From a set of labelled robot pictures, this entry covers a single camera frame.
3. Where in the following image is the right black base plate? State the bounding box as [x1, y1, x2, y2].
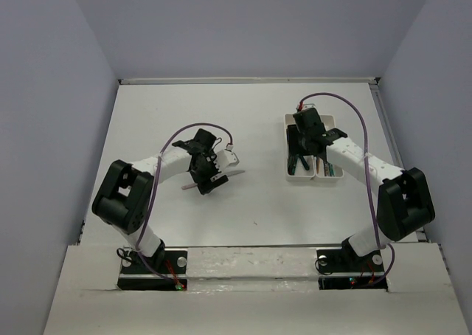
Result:
[314, 249, 388, 291]

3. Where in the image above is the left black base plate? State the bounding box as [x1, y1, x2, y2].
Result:
[116, 248, 188, 291]

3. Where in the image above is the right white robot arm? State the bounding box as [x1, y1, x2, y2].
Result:
[288, 108, 435, 270]

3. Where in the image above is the purple cable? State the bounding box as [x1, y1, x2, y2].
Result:
[299, 92, 398, 286]
[135, 122, 235, 287]

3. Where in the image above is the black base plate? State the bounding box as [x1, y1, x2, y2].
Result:
[314, 249, 388, 291]
[116, 248, 188, 291]

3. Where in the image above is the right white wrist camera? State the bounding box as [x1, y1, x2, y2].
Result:
[296, 102, 316, 111]

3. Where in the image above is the teal plastic spoon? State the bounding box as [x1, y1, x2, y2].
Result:
[299, 156, 311, 171]

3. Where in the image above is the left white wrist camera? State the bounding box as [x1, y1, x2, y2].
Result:
[215, 148, 240, 173]

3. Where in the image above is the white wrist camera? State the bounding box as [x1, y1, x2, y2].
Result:
[215, 148, 240, 173]
[296, 102, 316, 111]

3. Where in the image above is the silver knife dark handle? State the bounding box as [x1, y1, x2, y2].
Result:
[323, 162, 330, 176]

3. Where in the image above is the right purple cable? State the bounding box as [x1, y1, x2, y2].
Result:
[299, 92, 398, 286]

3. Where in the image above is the white two-compartment container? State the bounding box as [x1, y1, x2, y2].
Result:
[282, 114, 344, 185]

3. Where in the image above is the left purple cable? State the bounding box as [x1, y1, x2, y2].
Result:
[135, 122, 235, 287]

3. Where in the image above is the silver spoon teal handle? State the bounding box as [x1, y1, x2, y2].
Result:
[287, 155, 298, 176]

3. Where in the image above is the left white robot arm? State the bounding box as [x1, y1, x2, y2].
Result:
[91, 128, 239, 272]

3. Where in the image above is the silver knife pink handle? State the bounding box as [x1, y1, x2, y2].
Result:
[181, 170, 246, 190]

